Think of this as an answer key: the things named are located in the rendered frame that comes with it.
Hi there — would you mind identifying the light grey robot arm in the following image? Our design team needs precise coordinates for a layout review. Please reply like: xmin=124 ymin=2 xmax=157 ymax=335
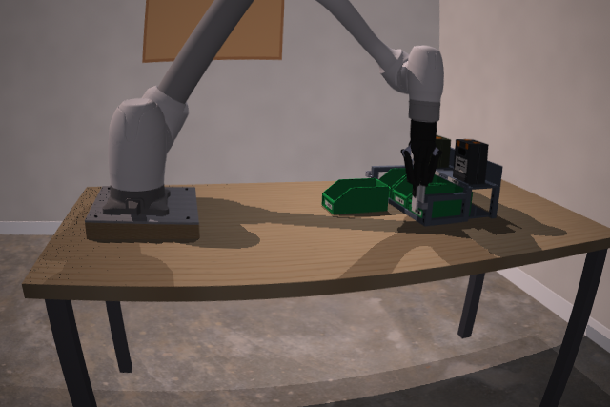
xmin=102 ymin=0 xmax=444 ymax=217

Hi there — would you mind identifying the grey metal shelf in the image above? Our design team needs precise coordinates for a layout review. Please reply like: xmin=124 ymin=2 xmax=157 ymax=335
xmin=365 ymin=148 xmax=502 ymax=227

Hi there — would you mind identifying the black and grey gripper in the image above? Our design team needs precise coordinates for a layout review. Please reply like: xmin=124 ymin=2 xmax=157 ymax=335
xmin=401 ymin=119 xmax=442 ymax=210

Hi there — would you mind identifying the green bin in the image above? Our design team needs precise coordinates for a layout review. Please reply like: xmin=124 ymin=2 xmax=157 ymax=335
xmin=379 ymin=169 xmax=406 ymax=198
xmin=323 ymin=178 xmax=390 ymax=214
xmin=409 ymin=184 xmax=473 ymax=218
xmin=393 ymin=175 xmax=453 ymax=209

